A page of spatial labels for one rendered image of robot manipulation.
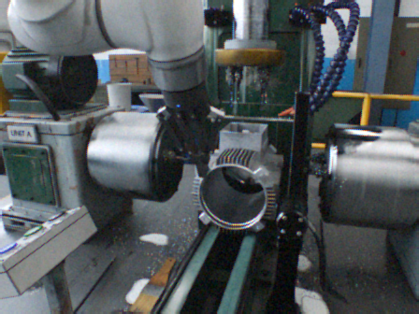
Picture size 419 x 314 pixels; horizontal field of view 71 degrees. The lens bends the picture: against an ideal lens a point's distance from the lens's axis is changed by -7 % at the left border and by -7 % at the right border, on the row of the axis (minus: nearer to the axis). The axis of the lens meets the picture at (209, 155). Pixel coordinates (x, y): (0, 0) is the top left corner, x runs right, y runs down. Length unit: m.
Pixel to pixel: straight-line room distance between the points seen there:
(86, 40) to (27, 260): 0.31
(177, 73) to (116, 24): 0.11
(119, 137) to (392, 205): 0.66
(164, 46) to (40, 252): 0.33
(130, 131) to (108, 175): 0.13
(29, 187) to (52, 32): 0.63
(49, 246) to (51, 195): 0.49
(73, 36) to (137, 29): 0.09
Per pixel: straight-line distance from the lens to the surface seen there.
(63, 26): 0.47
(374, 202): 0.73
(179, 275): 0.62
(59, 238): 0.51
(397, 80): 6.10
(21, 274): 0.47
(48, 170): 0.95
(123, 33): 0.45
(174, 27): 0.43
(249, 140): 0.73
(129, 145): 0.81
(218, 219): 0.75
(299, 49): 1.01
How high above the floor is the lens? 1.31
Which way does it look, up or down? 17 degrees down
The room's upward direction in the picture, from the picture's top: straight up
